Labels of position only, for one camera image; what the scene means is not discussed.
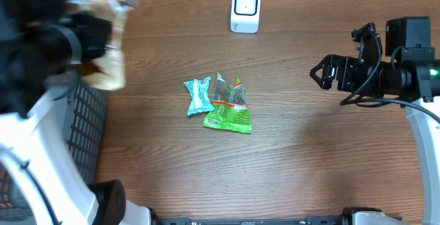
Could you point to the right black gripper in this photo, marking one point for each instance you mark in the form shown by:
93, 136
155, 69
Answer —
345, 65

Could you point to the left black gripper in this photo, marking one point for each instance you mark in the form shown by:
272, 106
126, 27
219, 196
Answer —
93, 34

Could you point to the beige cookie snack bag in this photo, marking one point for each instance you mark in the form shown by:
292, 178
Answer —
107, 71

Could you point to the green gummy candy bag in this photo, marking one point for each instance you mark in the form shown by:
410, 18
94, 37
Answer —
230, 108

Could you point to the teal white candy packet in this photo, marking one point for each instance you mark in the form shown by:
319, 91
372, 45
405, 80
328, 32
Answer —
199, 92

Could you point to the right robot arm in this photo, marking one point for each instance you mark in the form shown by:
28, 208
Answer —
404, 71

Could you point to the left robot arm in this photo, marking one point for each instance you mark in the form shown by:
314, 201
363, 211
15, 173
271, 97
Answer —
41, 38

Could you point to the white barcode scanner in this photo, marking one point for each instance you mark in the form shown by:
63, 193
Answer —
245, 16

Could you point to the grey plastic shopping basket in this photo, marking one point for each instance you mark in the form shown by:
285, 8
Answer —
81, 112

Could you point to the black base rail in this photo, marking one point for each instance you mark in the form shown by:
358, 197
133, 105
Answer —
348, 216

